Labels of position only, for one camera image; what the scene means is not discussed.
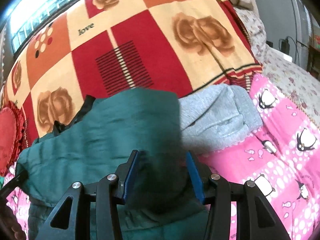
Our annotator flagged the person's left hand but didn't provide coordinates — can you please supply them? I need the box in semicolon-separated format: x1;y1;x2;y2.
1;198;26;240

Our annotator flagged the red orange rose blanket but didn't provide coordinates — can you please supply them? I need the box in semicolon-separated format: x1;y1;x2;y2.
3;0;262;145

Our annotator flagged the pink penguin quilt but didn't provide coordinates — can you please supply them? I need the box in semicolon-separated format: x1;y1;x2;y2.
4;73;320;240

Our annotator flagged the dark green quilted jacket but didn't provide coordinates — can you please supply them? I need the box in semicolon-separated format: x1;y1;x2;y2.
16;88;208;239

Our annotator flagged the red heart-shaped pillow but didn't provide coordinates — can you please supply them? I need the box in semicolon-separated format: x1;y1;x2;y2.
1;101;25;177

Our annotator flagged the grey sweatshirt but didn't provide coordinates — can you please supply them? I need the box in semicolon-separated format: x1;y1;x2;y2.
179;84;263;154

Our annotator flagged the floral white bedsheet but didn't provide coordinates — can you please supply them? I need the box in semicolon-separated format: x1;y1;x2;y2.
234;7;320;127

